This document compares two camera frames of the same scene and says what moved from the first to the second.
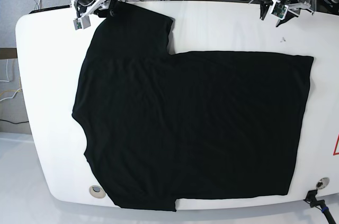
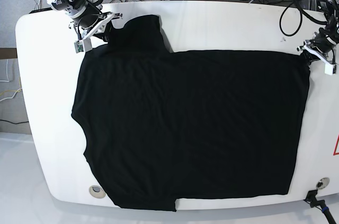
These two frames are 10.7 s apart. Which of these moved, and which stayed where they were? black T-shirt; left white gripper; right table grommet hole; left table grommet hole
Moved: left white gripper
Stayed: black T-shirt; left table grommet hole; right table grommet hole
